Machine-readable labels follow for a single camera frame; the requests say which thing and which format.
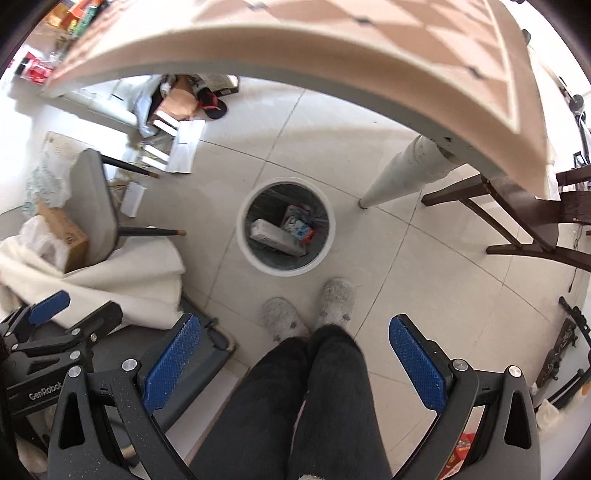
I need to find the person's left leg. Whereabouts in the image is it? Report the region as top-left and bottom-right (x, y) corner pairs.
(187, 336), (310, 480)

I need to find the checkered wooden table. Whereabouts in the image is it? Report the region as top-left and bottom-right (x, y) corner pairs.
(41, 0), (561, 200)

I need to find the dark carved wooden frame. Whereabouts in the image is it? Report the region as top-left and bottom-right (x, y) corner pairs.
(536, 296), (591, 411)

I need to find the white flat paper sheet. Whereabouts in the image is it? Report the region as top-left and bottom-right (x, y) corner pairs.
(166, 120), (206, 174)

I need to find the white table leg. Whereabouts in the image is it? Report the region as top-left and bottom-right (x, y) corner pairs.
(358, 134), (455, 212)

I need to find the open cardboard box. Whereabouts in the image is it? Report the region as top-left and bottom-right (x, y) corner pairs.
(150, 76), (204, 127)

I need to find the grey chair with black legs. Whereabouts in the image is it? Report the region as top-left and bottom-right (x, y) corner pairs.
(67, 148), (187, 268)

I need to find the white blanket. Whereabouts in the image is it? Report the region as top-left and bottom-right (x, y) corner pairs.
(0, 233), (186, 331)

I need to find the person's right leg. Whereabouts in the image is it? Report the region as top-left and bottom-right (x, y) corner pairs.
(286, 324), (393, 480)

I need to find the person's leg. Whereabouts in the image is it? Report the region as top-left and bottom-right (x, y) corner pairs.
(187, 336), (310, 480)
(286, 324), (393, 480)

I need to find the grey fluffy slipper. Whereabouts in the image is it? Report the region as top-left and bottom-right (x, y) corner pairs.
(314, 277), (357, 329)
(262, 297), (309, 342)

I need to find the clear plastic bag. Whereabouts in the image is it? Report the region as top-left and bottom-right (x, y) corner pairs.
(21, 216), (70, 264)

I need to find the white long carton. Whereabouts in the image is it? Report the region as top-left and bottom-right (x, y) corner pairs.
(249, 219), (309, 257)

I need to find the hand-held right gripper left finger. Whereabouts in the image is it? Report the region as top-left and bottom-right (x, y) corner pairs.
(46, 313), (204, 480)

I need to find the black and red shoe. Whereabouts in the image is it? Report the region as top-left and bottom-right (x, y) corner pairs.
(198, 89), (228, 121)

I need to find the colourful printed packet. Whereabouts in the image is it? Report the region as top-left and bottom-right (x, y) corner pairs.
(281, 205), (317, 244)

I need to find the red box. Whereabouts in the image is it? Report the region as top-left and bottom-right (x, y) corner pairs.
(16, 52), (55, 88)

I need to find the brown cardboard box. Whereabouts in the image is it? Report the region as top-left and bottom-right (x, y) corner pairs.
(37, 202), (90, 274)

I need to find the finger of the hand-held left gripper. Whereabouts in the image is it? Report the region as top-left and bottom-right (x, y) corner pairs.
(11, 301), (124, 370)
(0, 290), (71, 352)

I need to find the white round trash bin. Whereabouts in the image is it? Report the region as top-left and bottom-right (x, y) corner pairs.
(236, 176), (335, 278)

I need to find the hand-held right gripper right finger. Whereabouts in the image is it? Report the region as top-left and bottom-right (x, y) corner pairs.
(389, 314), (541, 480)

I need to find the dark wooden chair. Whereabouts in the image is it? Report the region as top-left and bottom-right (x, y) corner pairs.
(421, 165), (591, 268)

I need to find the red printed packet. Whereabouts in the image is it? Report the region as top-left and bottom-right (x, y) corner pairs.
(436, 431), (476, 480)

